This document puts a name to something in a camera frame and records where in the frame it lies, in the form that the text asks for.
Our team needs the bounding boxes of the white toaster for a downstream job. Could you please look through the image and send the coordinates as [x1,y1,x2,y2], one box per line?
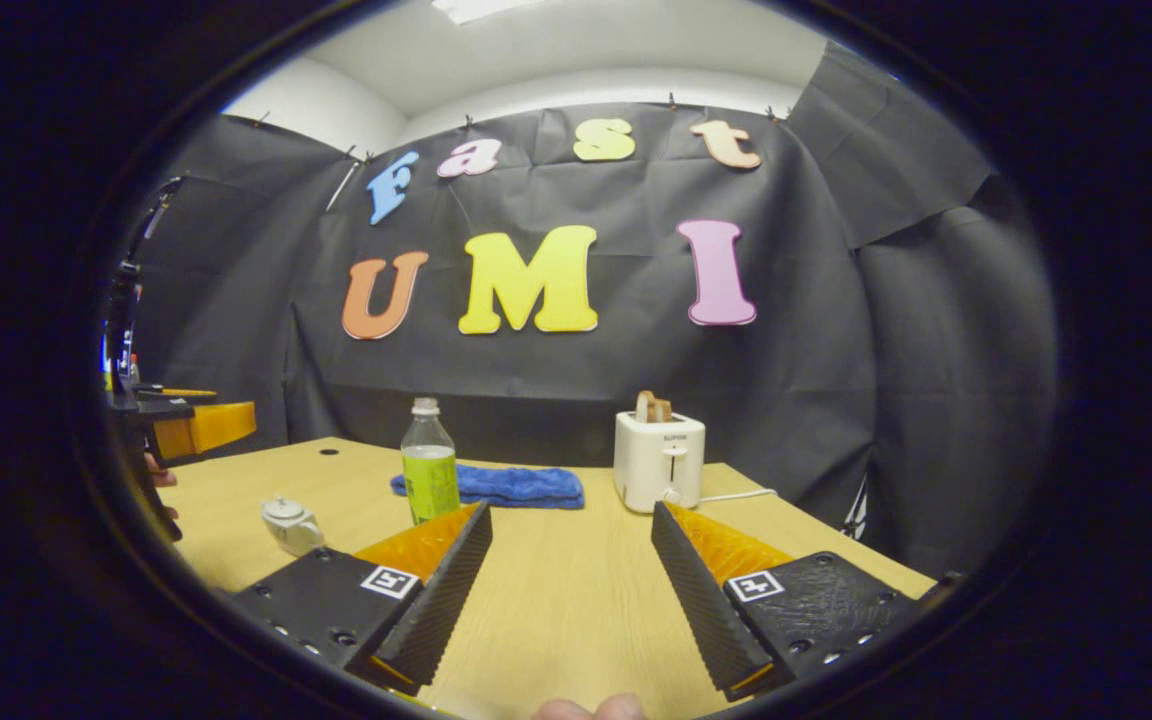
[613,410,707,514]

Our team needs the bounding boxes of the blue towel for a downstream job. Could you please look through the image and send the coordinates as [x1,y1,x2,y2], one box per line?
[391,463,585,510]

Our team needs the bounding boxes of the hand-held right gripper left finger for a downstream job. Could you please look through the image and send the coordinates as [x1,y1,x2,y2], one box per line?
[231,500,494,696]

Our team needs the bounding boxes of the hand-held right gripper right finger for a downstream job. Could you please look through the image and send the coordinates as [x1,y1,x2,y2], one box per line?
[650,500,922,701]

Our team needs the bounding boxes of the black backdrop cloth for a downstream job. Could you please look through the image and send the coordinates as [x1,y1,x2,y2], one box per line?
[111,40,1057,581]

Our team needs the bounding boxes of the clear green-label water bottle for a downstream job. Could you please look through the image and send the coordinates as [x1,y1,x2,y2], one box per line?
[401,397,461,526]

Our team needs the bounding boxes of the white teacup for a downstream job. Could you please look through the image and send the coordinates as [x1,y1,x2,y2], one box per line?
[261,497,325,557]

